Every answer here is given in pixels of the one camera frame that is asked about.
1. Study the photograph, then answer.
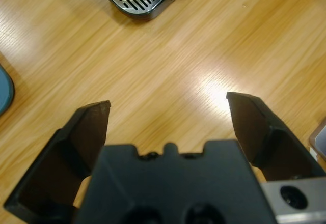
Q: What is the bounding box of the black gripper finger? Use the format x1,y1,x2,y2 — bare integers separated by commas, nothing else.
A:
226,91,326,183
4,100,112,224

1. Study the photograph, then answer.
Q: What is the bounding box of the blue plastic tray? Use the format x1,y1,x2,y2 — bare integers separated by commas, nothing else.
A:
0,65,15,117

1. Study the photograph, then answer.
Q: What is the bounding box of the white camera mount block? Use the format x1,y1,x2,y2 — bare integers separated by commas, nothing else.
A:
308,118,326,162

